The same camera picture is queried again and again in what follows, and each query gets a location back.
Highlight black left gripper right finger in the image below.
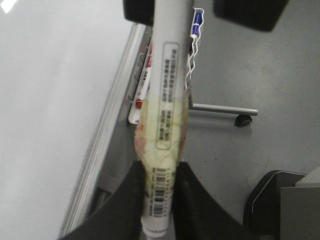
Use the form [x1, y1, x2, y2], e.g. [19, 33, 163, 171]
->
[172, 162, 255, 240]

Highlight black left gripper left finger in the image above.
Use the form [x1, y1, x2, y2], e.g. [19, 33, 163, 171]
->
[62, 161, 145, 240]

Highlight white black-tip whiteboard marker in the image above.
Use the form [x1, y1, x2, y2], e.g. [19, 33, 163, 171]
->
[134, 0, 194, 240]

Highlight large white whiteboard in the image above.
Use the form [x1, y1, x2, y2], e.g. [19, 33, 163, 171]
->
[0, 0, 145, 240]

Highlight grey stand leg with caster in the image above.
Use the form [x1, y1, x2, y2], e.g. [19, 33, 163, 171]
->
[189, 103, 259, 128]

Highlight red-capped white marker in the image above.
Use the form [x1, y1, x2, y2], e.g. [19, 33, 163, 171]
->
[135, 43, 153, 109]

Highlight blue-capped marker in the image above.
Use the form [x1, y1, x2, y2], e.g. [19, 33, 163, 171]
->
[191, 12, 202, 36]

